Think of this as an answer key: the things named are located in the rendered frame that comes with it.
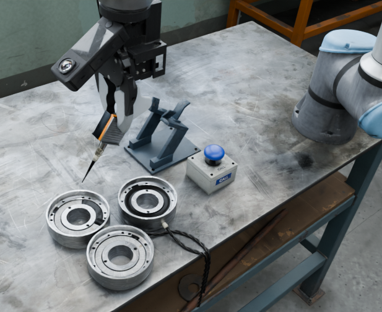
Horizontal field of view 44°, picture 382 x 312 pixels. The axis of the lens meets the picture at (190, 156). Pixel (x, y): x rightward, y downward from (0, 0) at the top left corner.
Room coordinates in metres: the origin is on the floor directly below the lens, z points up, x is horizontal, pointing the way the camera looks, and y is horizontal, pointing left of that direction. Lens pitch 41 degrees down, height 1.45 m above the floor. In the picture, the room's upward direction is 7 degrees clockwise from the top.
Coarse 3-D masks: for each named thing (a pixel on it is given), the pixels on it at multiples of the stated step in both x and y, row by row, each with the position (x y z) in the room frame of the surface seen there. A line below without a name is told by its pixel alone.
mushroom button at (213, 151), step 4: (212, 144) 0.70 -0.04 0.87; (208, 148) 0.69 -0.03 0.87; (212, 148) 0.69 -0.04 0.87; (216, 148) 0.69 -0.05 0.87; (220, 148) 0.69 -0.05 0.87; (204, 152) 0.68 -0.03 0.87; (208, 152) 0.68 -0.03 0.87; (212, 152) 0.68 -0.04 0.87; (216, 152) 0.68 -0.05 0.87; (220, 152) 0.68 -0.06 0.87; (224, 152) 0.69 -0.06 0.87; (208, 156) 0.67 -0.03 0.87; (212, 156) 0.67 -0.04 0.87; (216, 156) 0.67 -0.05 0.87; (220, 156) 0.67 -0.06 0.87; (212, 160) 0.68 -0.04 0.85
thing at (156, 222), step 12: (132, 180) 0.61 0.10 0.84; (144, 180) 0.62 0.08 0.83; (156, 180) 0.62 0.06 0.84; (120, 192) 0.58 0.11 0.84; (144, 192) 0.59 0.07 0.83; (156, 192) 0.60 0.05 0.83; (120, 204) 0.55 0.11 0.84; (132, 204) 0.56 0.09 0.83; (156, 204) 0.59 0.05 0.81; (132, 216) 0.53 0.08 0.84; (168, 216) 0.54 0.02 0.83; (144, 228) 0.52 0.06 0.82; (156, 228) 0.53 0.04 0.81
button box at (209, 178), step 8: (200, 152) 0.71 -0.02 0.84; (192, 160) 0.68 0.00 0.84; (200, 160) 0.68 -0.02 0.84; (208, 160) 0.68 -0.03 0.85; (216, 160) 0.68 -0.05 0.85; (224, 160) 0.69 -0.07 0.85; (232, 160) 0.69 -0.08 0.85; (192, 168) 0.67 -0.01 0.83; (200, 168) 0.66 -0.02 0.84; (208, 168) 0.66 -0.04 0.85; (216, 168) 0.67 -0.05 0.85; (224, 168) 0.67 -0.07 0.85; (232, 168) 0.68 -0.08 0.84; (192, 176) 0.67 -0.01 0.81; (200, 176) 0.66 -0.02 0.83; (208, 176) 0.64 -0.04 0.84; (216, 176) 0.65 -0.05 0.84; (224, 176) 0.66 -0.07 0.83; (232, 176) 0.68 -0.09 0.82; (200, 184) 0.65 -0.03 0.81; (208, 184) 0.64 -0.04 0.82; (216, 184) 0.65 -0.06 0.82; (224, 184) 0.67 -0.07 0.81; (208, 192) 0.64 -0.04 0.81
